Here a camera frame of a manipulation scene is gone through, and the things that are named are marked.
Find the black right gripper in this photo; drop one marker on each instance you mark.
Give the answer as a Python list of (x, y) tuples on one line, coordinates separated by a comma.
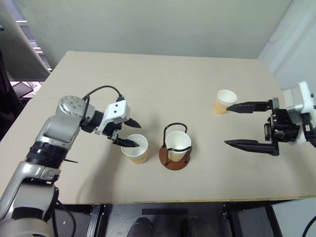
[(281, 127)]

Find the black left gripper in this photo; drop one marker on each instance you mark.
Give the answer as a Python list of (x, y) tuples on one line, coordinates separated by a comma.
[(112, 130)]

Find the white and tan paper cup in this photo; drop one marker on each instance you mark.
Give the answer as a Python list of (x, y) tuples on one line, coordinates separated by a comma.
[(140, 157), (220, 106), (177, 141)]

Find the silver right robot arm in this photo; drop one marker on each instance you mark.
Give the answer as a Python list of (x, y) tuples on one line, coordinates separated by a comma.
[(312, 134)]

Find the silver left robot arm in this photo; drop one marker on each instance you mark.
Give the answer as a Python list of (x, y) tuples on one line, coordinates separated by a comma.
[(61, 123)]

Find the black tape strip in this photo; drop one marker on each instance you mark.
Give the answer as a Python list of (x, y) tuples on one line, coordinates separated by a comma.
[(164, 211)]

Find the dark rounded shape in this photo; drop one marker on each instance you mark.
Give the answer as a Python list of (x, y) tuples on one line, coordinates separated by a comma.
[(141, 227)]

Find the white box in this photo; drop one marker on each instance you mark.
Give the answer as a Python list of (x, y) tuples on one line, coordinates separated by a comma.
[(291, 217)]

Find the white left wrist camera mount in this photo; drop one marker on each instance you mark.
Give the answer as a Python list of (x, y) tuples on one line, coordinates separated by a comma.
[(116, 111)]

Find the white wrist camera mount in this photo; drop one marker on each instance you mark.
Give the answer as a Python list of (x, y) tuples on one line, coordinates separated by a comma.
[(116, 111), (302, 98)]

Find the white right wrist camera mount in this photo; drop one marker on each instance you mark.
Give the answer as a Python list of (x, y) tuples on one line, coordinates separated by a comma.
[(302, 98)]

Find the black table frame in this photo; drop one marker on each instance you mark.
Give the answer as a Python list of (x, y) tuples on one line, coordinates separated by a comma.
[(95, 218)]

